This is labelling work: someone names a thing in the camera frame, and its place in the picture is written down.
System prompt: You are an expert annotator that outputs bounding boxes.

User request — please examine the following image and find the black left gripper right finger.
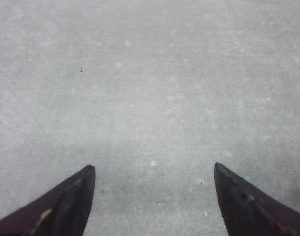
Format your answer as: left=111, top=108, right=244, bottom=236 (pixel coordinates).
left=214, top=163, right=300, bottom=236

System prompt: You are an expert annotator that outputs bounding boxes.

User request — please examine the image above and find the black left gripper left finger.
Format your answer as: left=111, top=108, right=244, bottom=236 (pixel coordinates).
left=0, top=165, right=95, bottom=236

